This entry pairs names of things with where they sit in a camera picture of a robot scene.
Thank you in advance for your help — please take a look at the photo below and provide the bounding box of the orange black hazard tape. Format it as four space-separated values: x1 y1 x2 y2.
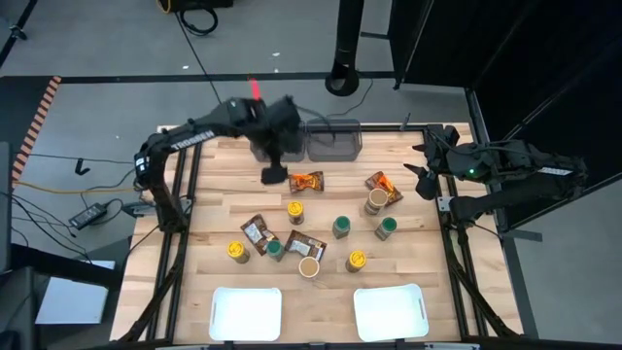
12 75 63 184

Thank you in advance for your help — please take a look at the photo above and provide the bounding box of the yellow floor cable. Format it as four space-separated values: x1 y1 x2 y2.
12 180 140 195

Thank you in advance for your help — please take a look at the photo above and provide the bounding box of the grey translucent plastic bin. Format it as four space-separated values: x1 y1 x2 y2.
305 118 364 163
249 119 307 164

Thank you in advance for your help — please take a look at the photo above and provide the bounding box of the black pole stand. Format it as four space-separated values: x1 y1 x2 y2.
324 0 365 97

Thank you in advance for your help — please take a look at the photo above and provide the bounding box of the black power adapter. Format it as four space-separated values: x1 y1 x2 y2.
67 202 109 230

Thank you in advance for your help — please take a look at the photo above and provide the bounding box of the black coiled cable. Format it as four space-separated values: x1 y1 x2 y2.
178 7 220 37

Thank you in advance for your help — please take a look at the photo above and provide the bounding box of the white plastic bin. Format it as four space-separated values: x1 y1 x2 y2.
208 286 284 342
353 283 431 343

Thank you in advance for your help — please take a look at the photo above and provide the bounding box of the yellow lid spice jar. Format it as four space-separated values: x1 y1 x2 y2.
344 250 368 274
286 200 306 227
225 240 252 265

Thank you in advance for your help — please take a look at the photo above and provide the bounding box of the black aluminium table frame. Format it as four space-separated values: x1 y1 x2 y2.
116 122 524 349

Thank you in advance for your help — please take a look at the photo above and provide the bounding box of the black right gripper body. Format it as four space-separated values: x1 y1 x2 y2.
415 124 463 201

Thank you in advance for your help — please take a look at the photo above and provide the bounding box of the orange snack bag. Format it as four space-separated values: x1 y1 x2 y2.
284 229 328 263

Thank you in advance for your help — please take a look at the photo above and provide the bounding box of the orange seasoning packet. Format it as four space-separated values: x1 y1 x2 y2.
288 170 326 194
364 170 404 207

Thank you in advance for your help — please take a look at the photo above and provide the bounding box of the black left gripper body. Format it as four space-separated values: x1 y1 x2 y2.
252 94 305 187

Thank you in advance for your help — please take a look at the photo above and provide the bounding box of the white flat board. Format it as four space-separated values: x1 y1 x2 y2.
34 260 117 326

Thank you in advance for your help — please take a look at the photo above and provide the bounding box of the green lid spice jar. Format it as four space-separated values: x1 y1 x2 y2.
265 239 287 263
374 216 398 242
331 215 352 240

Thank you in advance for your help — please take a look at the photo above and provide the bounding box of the black equipment case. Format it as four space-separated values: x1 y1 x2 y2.
155 0 235 14

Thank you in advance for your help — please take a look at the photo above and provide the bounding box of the brown seasoning packet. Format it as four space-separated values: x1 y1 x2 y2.
239 213 279 257

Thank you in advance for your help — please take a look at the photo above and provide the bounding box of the black partition curtain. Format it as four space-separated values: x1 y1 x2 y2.
388 0 622 232

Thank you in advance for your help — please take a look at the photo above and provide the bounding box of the tan lid spice jar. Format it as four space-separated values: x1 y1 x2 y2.
363 188 390 217
297 256 322 280

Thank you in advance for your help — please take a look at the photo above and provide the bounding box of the thin black floor cable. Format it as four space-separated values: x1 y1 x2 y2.
173 12 220 101

